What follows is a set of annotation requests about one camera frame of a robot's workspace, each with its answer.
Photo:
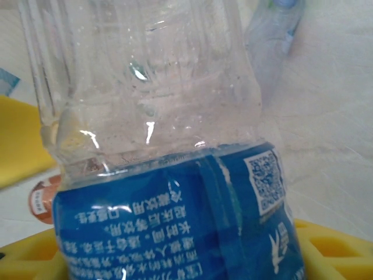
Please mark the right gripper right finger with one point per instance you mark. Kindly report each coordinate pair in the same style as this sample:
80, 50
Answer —
335, 253

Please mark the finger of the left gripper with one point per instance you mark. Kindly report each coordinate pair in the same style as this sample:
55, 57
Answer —
17, 140

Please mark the blue cap water bottle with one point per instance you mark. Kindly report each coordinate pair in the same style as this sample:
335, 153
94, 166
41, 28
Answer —
271, 43

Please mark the crushed blue label bottle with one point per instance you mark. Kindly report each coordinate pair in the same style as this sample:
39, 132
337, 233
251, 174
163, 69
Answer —
175, 218

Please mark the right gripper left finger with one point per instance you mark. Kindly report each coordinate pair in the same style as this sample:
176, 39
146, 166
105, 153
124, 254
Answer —
29, 259

